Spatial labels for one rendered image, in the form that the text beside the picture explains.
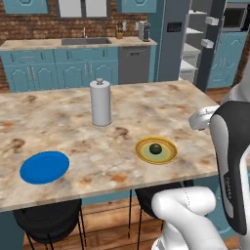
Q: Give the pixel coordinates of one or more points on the grey fridge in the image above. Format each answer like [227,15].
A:
[172,49]

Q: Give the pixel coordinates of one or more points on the silver tap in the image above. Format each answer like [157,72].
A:
[84,32]

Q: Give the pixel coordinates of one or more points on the white paper towel holder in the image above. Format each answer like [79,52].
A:
[101,104]

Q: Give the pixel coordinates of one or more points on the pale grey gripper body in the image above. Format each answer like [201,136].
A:
[201,118]

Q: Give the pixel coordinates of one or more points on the white fridge door bin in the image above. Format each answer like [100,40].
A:
[212,20]
[207,43]

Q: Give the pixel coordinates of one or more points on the teal kitchen island base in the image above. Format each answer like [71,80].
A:
[104,197]

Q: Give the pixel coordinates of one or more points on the grey dishwasher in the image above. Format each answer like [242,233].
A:
[134,65]

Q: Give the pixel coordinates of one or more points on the teal base cupboard run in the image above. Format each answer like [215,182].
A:
[58,70]

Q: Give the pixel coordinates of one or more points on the black bar stool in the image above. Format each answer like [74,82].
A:
[146,195]
[45,218]

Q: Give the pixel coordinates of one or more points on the grey microwave oven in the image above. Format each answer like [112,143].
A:
[235,17]

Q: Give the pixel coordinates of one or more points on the teal tall cupboard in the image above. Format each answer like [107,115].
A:
[228,58]

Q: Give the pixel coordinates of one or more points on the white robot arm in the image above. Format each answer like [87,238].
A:
[228,169]

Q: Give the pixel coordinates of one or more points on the wooden knife block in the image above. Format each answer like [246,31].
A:
[120,32]

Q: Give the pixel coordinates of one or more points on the teal wall cupboard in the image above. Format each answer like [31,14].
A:
[136,5]
[26,6]

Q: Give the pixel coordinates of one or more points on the white fridge rack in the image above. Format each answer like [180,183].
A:
[197,12]
[191,49]
[188,65]
[194,31]

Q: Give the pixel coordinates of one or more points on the dark grey fridge door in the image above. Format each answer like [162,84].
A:
[211,58]

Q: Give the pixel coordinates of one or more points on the grey framed window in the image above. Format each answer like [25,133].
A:
[83,8]

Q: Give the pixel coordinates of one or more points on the dark green squash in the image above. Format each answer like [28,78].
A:
[156,148]

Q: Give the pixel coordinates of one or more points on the white wall socket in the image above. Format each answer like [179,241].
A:
[137,26]

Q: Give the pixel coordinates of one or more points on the grey sink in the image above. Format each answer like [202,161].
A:
[85,41]

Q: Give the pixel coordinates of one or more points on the blue round plate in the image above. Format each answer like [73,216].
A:
[45,167]

